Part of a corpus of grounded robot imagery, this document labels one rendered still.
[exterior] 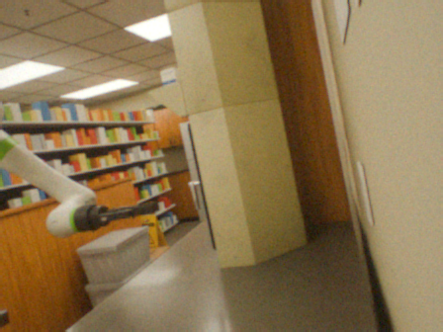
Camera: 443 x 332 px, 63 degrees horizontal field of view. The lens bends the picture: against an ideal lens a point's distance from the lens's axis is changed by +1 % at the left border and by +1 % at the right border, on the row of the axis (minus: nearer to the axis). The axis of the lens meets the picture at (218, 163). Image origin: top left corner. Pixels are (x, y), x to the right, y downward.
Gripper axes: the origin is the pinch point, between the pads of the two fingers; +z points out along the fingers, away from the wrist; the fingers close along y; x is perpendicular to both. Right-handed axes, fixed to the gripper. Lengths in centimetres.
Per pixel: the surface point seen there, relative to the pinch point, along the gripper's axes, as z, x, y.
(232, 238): 29.0, 11.8, -5.1
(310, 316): 52, 20, -36
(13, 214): -172, 6, 102
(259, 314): 41, 20, -34
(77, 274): -173, 74, 150
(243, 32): 43, -47, 4
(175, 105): 19.9, -30.3, -4.6
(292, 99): 50, -27, 33
